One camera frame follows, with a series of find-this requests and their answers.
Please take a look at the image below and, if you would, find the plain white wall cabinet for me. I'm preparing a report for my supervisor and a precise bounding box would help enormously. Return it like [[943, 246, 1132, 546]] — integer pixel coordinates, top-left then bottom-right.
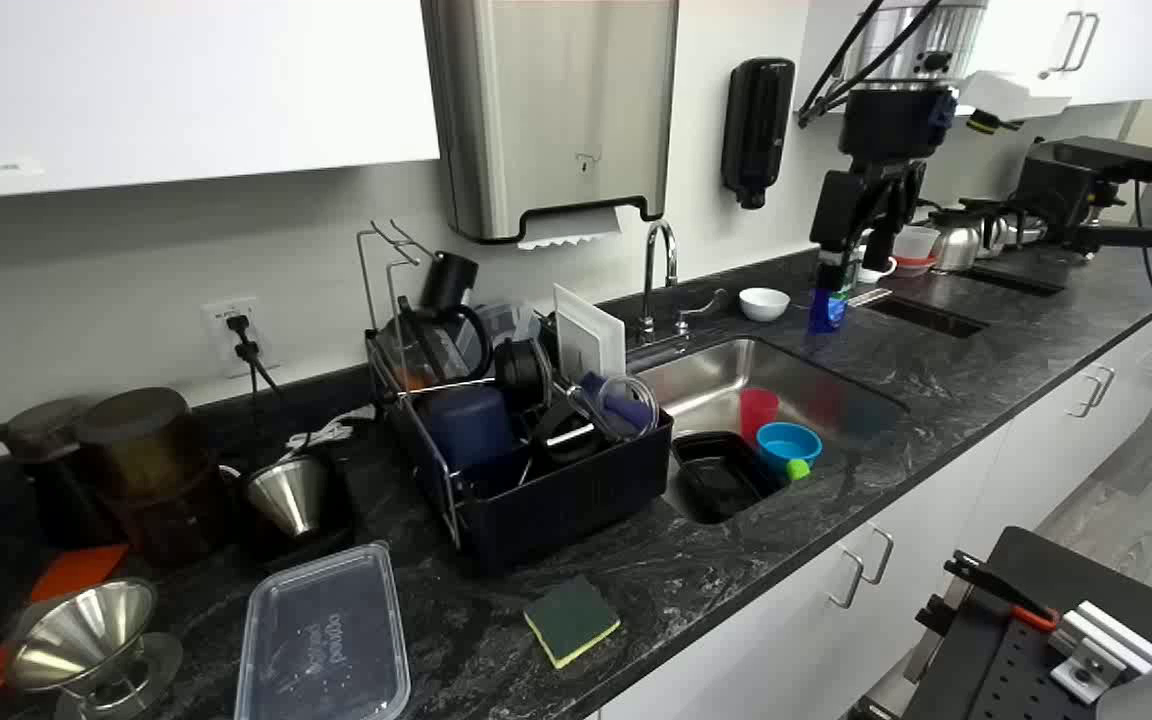
[[0, 0, 446, 208]]

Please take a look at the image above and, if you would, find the black camera on stand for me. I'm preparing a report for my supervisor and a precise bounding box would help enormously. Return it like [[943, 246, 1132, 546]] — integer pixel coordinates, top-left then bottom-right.
[[1009, 137, 1152, 257]]

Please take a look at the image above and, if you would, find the white square plate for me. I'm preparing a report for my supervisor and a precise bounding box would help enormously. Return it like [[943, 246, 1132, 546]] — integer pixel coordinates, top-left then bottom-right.
[[549, 280, 631, 384]]

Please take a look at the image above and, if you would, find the white bowl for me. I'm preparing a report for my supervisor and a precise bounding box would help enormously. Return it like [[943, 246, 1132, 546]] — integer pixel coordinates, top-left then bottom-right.
[[735, 283, 798, 324]]

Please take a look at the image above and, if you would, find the white wall cabinet with handles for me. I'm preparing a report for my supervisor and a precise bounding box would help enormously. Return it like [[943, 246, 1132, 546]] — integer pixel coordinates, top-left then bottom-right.
[[953, 0, 1152, 112]]

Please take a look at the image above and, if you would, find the white wall outlet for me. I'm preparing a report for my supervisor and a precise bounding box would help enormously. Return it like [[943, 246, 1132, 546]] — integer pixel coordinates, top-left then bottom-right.
[[202, 292, 264, 366]]

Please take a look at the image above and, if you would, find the chrome faucet lever handle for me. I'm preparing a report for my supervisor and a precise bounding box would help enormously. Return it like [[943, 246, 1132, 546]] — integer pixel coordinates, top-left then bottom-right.
[[675, 283, 733, 334]]

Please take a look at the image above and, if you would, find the black soap dispenser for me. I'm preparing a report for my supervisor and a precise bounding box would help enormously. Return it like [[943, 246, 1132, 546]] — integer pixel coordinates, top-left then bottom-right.
[[718, 57, 800, 213]]

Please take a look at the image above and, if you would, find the metal cone dripper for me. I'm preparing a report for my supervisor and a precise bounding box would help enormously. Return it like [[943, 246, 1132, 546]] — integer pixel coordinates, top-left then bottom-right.
[[243, 446, 334, 540]]

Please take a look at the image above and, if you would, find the white cup red base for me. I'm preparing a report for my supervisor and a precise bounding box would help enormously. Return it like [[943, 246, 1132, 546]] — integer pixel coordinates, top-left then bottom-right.
[[892, 220, 943, 280]]

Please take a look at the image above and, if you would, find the black cylinder cup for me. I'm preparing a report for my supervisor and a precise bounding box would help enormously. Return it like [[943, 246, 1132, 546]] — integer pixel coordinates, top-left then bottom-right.
[[414, 246, 483, 318]]

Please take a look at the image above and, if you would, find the steel kettle beside camera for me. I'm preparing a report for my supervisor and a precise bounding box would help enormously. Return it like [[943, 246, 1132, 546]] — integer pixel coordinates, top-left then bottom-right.
[[929, 217, 1009, 275]]

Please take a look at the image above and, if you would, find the white paper towel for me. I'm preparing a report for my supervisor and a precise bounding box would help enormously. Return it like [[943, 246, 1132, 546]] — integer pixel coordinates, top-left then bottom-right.
[[518, 198, 648, 257]]

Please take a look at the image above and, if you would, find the silver metal bracket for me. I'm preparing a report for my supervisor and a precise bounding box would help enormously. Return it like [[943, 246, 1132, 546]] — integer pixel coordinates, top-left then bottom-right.
[[1045, 596, 1152, 706]]

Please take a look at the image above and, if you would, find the chrome gooseneck faucet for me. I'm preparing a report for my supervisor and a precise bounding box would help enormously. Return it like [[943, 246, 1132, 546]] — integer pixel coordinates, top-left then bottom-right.
[[635, 217, 687, 334]]

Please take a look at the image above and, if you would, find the clear bluish plastic tub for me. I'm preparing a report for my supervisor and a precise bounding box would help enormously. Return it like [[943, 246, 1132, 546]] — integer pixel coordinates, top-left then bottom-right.
[[577, 370, 665, 444]]

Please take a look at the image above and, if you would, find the orange flat utensil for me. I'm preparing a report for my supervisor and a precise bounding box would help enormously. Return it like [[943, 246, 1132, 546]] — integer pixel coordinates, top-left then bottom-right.
[[0, 540, 134, 704]]

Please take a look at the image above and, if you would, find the silver cabinet handle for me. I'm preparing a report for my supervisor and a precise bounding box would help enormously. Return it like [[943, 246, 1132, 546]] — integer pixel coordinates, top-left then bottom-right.
[[825, 544, 867, 613], [1073, 366, 1121, 419], [1050, 6, 1103, 80], [860, 523, 901, 589]]

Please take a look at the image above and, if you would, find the black dish drainer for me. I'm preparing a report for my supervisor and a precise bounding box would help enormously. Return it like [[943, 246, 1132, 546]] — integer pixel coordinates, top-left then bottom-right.
[[366, 324, 675, 581]]

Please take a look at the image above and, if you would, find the black plastic container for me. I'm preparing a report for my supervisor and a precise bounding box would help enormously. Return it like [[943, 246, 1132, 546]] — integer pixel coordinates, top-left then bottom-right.
[[668, 431, 785, 529]]

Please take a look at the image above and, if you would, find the chrome wire rack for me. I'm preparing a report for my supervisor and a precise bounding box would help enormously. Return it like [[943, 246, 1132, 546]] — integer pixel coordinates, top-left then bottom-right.
[[351, 217, 469, 550]]

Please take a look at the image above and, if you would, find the light blue bowl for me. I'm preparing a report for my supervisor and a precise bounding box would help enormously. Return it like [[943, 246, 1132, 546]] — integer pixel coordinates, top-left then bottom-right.
[[753, 419, 827, 480]]

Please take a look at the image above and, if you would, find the dark jar with lid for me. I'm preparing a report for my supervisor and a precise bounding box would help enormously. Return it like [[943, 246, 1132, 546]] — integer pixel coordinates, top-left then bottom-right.
[[0, 397, 110, 550]]

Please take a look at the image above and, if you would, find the silver butter knife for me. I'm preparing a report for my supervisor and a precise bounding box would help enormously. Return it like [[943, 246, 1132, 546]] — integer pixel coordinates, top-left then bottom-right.
[[540, 419, 604, 451]]

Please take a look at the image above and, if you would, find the black flat tray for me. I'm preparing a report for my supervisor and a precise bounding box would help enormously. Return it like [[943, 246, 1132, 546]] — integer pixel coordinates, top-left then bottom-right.
[[867, 292, 993, 339]]

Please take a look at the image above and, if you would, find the round glass lid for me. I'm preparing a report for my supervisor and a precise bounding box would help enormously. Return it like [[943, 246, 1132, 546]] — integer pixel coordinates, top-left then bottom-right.
[[390, 300, 494, 392]]

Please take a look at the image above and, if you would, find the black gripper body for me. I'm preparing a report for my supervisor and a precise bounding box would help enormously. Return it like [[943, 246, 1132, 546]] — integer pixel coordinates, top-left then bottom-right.
[[836, 80, 959, 171]]

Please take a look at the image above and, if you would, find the white lower cabinet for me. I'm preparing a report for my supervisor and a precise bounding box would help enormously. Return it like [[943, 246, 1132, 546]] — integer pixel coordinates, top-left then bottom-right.
[[591, 275, 1152, 720]]

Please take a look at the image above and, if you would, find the small blue cup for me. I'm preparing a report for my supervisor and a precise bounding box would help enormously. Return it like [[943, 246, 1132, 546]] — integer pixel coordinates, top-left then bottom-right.
[[808, 283, 855, 334]]

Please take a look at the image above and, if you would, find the black perforated platform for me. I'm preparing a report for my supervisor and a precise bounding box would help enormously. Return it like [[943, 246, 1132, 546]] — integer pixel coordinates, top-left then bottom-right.
[[901, 523, 1152, 720]]

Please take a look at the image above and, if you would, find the green yellow sponge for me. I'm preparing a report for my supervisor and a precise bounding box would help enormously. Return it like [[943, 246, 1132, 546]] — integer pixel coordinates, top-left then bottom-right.
[[519, 570, 625, 671]]

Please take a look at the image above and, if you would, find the black pliers red grip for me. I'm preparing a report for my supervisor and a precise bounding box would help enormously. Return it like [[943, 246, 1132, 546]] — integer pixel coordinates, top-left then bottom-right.
[[939, 546, 1066, 639]]

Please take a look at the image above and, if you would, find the dark blue cup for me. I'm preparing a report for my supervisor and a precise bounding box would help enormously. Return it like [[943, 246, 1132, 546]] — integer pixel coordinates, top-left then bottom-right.
[[417, 378, 526, 472]]

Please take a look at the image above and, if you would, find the black round lid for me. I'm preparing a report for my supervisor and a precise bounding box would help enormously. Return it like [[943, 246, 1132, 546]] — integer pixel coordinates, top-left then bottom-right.
[[494, 334, 560, 414]]

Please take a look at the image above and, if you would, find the black plug cable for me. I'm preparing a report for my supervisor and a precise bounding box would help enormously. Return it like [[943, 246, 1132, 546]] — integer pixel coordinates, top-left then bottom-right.
[[226, 313, 291, 403]]

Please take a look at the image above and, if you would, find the metal funnel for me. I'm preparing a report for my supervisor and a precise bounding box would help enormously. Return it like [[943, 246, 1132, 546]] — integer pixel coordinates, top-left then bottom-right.
[[4, 570, 160, 694]]

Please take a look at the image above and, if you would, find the amber glass jar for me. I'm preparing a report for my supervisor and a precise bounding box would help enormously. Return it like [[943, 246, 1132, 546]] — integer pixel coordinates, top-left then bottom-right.
[[74, 384, 212, 565]]

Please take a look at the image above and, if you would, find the steel paper towel dispenser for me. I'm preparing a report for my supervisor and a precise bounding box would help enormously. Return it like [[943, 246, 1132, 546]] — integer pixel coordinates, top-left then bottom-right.
[[419, 0, 685, 246]]

